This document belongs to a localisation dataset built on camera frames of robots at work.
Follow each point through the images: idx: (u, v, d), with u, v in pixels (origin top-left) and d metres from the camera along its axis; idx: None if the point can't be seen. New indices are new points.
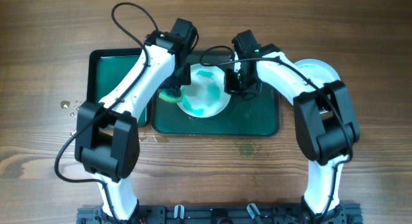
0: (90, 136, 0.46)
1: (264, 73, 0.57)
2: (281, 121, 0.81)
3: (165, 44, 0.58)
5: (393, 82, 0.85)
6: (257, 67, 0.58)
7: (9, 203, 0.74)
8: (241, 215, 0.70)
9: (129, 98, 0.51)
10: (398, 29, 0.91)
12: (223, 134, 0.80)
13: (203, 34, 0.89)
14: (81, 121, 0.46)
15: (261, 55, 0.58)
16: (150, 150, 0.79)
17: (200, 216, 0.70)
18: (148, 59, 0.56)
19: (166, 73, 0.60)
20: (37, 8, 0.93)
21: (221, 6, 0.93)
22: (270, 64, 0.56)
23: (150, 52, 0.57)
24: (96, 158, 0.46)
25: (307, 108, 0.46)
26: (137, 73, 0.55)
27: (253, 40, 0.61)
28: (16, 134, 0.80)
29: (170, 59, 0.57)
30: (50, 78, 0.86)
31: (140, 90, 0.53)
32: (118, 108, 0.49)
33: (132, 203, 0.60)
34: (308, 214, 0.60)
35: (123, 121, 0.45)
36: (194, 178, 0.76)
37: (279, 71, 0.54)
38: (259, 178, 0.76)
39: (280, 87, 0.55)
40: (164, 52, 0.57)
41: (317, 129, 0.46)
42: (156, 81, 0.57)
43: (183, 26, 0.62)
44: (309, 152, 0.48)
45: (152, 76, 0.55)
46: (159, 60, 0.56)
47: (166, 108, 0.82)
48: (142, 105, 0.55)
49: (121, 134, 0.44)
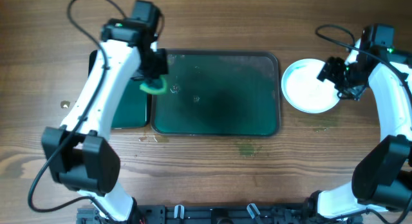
0: (61, 161, 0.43)
1: (383, 84, 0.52)
2: (281, 121, 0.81)
3: (125, 34, 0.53)
5: None
6: (376, 67, 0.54)
7: (9, 203, 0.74)
8: (241, 215, 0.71)
9: (93, 114, 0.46)
10: (398, 28, 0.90)
12: (223, 134, 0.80)
13: (203, 35, 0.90)
14: (47, 148, 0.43)
15: (393, 56, 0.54)
16: (150, 150, 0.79)
17: (201, 216, 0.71)
18: (107, 62, 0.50)
19: (132, 66, 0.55)
20: (37, 8, 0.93)
21: (221, 6, 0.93)
22: (392, 76, 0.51)
23: (106, 51, 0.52)
24: (74, 179, 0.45)
25: (394, 152, 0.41)
26: (98, 80, 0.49)
27: (390, 37, 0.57)
28: (16, 134, 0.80)
29: (132, 54, 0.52)
30: (51, 78, 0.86)
31: (103, 100, 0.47)
32: (82, 129, 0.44)
33: (127, 203, 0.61)
34: (311, 204, 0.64)
35: (90, 141, 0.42)
36: (194, 178, 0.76)
37: (398, 97, 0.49)
38: (259, 178, 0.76)
39: (386, 109, 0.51)
40: (123, 47, 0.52)
41: (385, 177, 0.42)
42: (120, 82, 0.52)
43: (141, 10, 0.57)
44: (361, 191, 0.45)
45: (114, 79, 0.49)
46: (120, 58, 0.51)
47: (164, 107, 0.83)
48: (112, 109, 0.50)
49: (92, 156, 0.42)
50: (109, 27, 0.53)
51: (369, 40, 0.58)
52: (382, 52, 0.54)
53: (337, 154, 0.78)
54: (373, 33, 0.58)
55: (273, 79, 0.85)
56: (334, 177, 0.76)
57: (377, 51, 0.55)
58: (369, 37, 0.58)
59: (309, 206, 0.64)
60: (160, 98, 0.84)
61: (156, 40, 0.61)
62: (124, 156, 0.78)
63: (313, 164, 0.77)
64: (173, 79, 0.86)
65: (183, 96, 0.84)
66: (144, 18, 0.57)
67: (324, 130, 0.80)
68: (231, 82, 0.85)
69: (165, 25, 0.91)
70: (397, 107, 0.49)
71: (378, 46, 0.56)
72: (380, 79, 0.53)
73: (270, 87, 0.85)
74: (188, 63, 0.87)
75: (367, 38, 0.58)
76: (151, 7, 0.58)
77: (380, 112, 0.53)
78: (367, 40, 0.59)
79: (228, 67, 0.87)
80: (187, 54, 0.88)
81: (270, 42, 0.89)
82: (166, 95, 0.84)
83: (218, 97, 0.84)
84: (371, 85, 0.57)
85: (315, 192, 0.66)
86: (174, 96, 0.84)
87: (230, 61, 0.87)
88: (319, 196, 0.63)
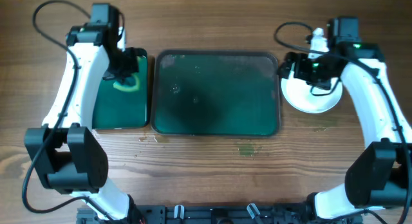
0: (48, 159, 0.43)
1: (357, 85, 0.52)
2: (281, 122, 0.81)
3: (91, 36, 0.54)
5: (393, 81, 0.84)
6: (347, 68, 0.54)
7: (9, 203, 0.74)
8: (241, 215, 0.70)
9: (72, 109, 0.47)
10: (398, 28, 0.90)
12: (223, 134, 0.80)
13: (202, 35, 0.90)
14: (31, 148, 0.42)
15: (361, 51, 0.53)
16: (150, 150, 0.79)
17: (201, 216, 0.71)
18: (76, 60, 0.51)
19: (102, 66, 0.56)
20: (37, 8, 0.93)
21: (221, 6, 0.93)
22: (364, 75, 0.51)
23: (74, 52, 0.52)
24: (62, 179, 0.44)
25: (382, 159, 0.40)
26: (70, 79, 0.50)
27: (355, 29, 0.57)
28: (16, 134, 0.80)
29: (99, 51, 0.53)
30: (51, 78, 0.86)
31: (80, 96, 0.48)
32: (64, 123, 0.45)
33: (125, 202, 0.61)
34: (309, 206, 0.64)
35: (74, 132, 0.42)
36: (194, 178, 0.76)
37: (374, 97, 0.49)
38: (259, 178, 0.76)
39: (365, 112, 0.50)
40: (90, 47, 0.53)
41: (379, 182, 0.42)
42: (94, 80, 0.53)
43: (100, 13, 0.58)
44: (357, 198, 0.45)
45: (87, 76, 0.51)
46: (89, 57, 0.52)
47: (164, 107, 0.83)
48: (91, 104, 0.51)
49: (76, 146, 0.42)
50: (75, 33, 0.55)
51: (335, 36, 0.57)
52: (350, 49, 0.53)
53: (337, 154, 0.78)
54: (339, 28, 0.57)
55: (273, 79, 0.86)
56: (334, 177, 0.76)
57: (344, 48, 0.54)
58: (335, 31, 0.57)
59: (307, 210, 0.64)
60: (160, 98, 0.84)
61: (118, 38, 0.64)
62: (124, 156, 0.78)
63: (313, 164, 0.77)
64: (173, 79, 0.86)
65: (182, 96, 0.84)
66: (104, 21, 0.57)
67: (324, 130, 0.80)
68: (231, 82, 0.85)
69: (166, 25, 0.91)
70: (374, 107, 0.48)
71: (344, 42, 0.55)
72: (355, 80, 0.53)
73: (270, 87, 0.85)
74: (188, 63, 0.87)
75: (333, 33, 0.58)
76: (110, 8, 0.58)
77: (361, 118, 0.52)
78: (333, 35, 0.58)
79: (228, 67, 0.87)
80: (187, 54, 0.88)
81: (270, 42, 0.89)
82: (166, 95, 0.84)
83: (217, 97, 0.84)
84: (348, 86, 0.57)
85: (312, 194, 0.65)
86: (175, 96, 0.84)
87: (230, 61, 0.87)
88: (315, 197, 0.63)
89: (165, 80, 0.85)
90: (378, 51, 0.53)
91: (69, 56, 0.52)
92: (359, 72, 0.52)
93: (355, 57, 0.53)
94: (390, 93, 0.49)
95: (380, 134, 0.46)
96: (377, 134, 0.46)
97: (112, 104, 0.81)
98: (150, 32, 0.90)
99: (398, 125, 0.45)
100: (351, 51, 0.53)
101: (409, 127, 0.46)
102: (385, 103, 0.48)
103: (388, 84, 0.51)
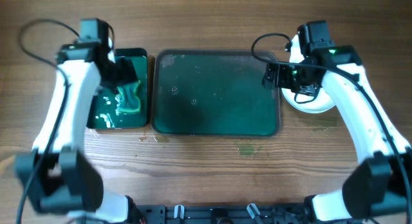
0: (40, 185, 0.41)
1: (340, 93, 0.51)
2: (281, 121, 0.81)
3: (82, 53, 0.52)
5: (393, 81, 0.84)
6: (327, 76, 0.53)
7: (9, 203, 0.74)
8: (241, 215, 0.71)
9: (64, 127, 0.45)
10: (397, 28, 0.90)
12: (223, 134, 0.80)
13: (202, 35, 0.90)
14: (22, 176, 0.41)
15: (338, 56, 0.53)
16: (150, 150, 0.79)
17: (200, 216, 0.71)
18: (66, 78, 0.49)
19: (92, 84, 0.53)
20: (37, 8, 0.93)
21: (221, 6, 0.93)
22: (345, 82, 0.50)
23: (63, 70, 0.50)
24: (58, 206, 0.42)
25: (377, 176, 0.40)
26: (60, 98, 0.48)
27: (326, 33, 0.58)
28: (16, 134, 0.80)
29: (90, 67, 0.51)
30: (51, 78, 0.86)
31: (71, 111, 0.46)
32: (55, 142, 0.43)
33: (123, 204, 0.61)
34: (308, 210, 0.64)
35: (65, 152, 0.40)
36: (194, 178, 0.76)
37: (358, 107, 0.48)
38: (259, 178, 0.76)
39: (351, 122, 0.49)
40: (81, 64, 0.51)
41: (378, 197, 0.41)
42: (84, 100, 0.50)
43: (89, 28, 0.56)
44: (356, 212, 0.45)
45: (76, 94, 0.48)
46: (78, 76, 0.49)
47: (164, 107, 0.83)
48: (82, 128, 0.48)
49: (69, 170, 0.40)
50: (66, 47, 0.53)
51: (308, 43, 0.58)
52: (327, 56, 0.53)
53: (337, 154, 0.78)
54: (309, 33, 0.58)
55: None
56: (334, 177, 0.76)
57: (321, 56, 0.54)
58: (307, 37, 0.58)
59: (306, 213, 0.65)
60: (160, 98, 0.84)
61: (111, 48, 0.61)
62: (124, 156, 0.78)
63: (313, 164, 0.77)
64: (173, 79, 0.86)
65: (182, 97, 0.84)
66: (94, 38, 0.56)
67: (324, 130, 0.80)
68: (231, 81, 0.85)
69: (166, 26, 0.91)
70: (361, 117, 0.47)
71: (320, 49, 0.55)
72: (335, 86, 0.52)
73: None
74: (188, 63, 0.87)
75: (306, 40, 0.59)
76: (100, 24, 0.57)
77: (349, 127, 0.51)
78: (306, 42, 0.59)
79: (228, 67, 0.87)
80: (187, 54, 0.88)
81: (270, 42, 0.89)
82: (166, 95, 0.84)
83: (218, 97, 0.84)
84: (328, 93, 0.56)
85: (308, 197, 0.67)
86: (175, 96, 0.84)
87: (230, 61, 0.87)
88: (313, 201, 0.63)
89: (165, 80, 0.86)
90: (354, 55, 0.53)
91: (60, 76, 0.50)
92: (339, 80, 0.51)
93: (334, 64, 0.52)
94: (373, 100, 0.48)
95: (371, 148, 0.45)
96: (367, 146, 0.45)
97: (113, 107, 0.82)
98: (150, 32, 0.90)
99: (389, 136, 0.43)
100: (327, 59, 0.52)
101: (398, 136, 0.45)
102: (371, 114, 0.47)
103: (368, 89, 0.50)
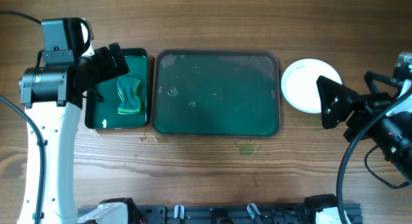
0: None
1: None
2: (281, 121, 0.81)
3: (53, 80, 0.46)
5: None
6: None
7: (8, 203, 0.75)
8: (241, 215, 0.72)
9: (49, 194, 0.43)
10: (398, 28, 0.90)
12: (223, 134, 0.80)
13: (202, 35, 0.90)
14: None
15: None
16: (150, 150, 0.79)
17: (201, 216, 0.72)
18: (40, 137, 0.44)
19: (75, 119, 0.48)
20: (38, 8, 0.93)
21: (221, 6, 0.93)
22: None
23: (34, 123, 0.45)
24: None
25: None
26: (37, 159, 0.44)
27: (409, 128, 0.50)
28: (15, 134, 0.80)
29: (66, 110, 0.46)
30: None
31: (54, 170, 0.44)
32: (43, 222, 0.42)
33: (123, 211, 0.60)
34: (308, 210, 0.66)
35: None
36: (194, 178, 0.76)
37: None
38: (259, 178, 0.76)
39: None
40: (54, 108, 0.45)
41: None
42: (68, 145, 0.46)
43: (54, 35, 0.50)
44: None
45: (55, 152, 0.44)
46: (55, 125, 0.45)
47: (164, 107, 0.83)
48: (70, 176, 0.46)
49: None
50: (42, 53, 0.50)
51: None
52: None
53: (337, 154, 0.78)
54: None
55: (273, 79, 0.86)
56: (333, 177, 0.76)
57: None
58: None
59: (306, 213, 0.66)
60: (160, 98, 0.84)
61: (87, 46, 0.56)
62: (124, 156, 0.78)
63: (313, 164, 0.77)
64: (173, 79, 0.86)
65: (181, 97, 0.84)
66: (64, 46, 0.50)
67: (324, 130, 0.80)
68: (230, 82, 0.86)
69: (165, 26, 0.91)
70: None
71: None
72: None
73: (270, 87, 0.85)
74: (188, 64, 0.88)
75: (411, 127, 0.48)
76: (65, 26, 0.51)
77: None
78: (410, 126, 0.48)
79: (228, 67, 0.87)
80: (187, 54, 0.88)
81: (269, 43, 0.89)
82: (165, 96, 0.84)
83: (217, 98, 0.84)
84: None
85: (306, 198, 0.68)
86: (174, 97, 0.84)
87: (230, 61, 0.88)
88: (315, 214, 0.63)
89: (165, 80, 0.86)
90: None
91: (30, 125, 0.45)
92: None
93: None
94: None
95: None
96: None
97: (114, 107, 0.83)
98: (150, 33, 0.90)
99: None
100: None
101: None
102: None
103: None
